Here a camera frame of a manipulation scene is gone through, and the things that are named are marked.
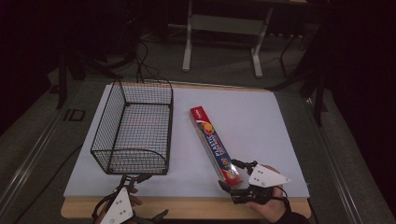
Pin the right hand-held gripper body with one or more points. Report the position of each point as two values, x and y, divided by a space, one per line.
264 178

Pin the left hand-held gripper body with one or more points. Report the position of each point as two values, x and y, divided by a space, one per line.
119 208

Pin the long red blue wrap box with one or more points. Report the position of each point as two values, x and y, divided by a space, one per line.
214 146

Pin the person's left hand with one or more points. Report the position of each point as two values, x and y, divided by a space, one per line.
135 199

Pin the person's right hand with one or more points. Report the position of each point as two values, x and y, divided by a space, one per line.
271 211

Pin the white table mat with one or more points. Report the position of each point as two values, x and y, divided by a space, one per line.
249 130

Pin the black metal stand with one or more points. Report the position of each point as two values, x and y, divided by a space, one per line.
314 77
67 71

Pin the metal floor rail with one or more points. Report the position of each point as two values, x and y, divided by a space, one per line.
34 155
336 161

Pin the black floor bracket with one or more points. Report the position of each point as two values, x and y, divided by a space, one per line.
74 115

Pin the white metal desk frame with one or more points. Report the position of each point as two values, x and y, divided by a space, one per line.
224 25

